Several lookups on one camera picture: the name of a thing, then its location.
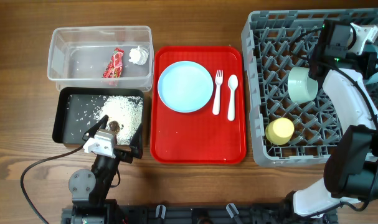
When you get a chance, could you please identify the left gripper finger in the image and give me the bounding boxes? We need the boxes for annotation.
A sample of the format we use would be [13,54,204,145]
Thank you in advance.
[82,115,109,141]
[130,124,143,159]

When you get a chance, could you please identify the rice and food scraps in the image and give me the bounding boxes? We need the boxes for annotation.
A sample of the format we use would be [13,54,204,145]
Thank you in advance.
[67,95,144,146]

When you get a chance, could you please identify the red snack wrapper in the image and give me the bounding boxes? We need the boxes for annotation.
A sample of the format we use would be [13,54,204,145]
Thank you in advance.
[103,48,124,78]

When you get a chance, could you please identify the green bowl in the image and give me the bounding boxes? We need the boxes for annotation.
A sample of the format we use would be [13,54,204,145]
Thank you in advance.
[288,67,318,105]

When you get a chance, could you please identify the light blue plate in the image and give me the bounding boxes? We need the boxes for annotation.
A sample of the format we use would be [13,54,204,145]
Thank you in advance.
[157,61,214,113]

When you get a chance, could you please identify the white tissue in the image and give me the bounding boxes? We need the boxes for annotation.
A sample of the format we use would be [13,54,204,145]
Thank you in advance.
[128,46,149,65]

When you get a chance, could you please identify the white plastic fork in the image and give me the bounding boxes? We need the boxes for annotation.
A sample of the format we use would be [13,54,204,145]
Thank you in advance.
[212,70,224,115]

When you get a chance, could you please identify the yellow cup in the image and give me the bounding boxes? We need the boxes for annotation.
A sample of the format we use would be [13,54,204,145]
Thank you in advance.
[265,118,295,145]

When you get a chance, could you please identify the white plastic spoon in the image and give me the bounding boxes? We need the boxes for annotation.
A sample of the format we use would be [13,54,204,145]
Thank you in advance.
[227,75,239,121]

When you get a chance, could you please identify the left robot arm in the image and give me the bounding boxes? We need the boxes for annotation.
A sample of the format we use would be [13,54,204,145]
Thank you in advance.
[61,115,143,223]

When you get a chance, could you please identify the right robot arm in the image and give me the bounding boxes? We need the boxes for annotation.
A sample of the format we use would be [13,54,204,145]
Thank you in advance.
[286,20,378,219]

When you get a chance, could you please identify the black waste tray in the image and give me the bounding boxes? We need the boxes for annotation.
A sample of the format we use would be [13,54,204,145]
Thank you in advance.
[52,87,144,145]

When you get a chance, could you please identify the grey dishwasher rack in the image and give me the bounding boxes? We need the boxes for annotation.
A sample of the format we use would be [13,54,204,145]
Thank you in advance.
[241,8,378,167]

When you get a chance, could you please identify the red serving tray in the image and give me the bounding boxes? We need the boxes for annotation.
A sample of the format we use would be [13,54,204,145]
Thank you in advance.
[150,46,247,164]

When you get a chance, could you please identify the clear plastic bin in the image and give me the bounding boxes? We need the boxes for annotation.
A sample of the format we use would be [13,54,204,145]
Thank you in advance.
[47,26,154,91]

